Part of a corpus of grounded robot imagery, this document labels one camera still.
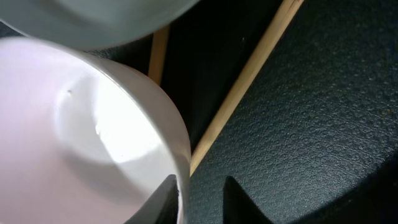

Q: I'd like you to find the round black serving tray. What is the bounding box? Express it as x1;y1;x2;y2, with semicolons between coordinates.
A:
0;0;398;224

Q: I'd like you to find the pink bowl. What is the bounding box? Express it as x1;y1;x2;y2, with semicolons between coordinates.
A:
1;37;191;223

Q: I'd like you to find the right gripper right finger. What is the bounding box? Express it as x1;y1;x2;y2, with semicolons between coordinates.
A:
223;176;272;224

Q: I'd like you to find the grey round plate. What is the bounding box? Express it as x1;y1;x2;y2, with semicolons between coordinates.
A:
1;0;198;50

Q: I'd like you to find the right wooden chopstick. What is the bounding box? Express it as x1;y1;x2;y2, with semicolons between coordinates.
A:
190;0;303;174

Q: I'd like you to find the wooden chopstick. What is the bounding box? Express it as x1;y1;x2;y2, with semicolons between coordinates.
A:
190;0;303;174
148;25;170;85

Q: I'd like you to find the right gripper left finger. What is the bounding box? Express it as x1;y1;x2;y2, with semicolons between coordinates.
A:
125;174;179;224

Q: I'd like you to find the left wooden chopstick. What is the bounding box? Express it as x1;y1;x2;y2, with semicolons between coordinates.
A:
148;25;170;85

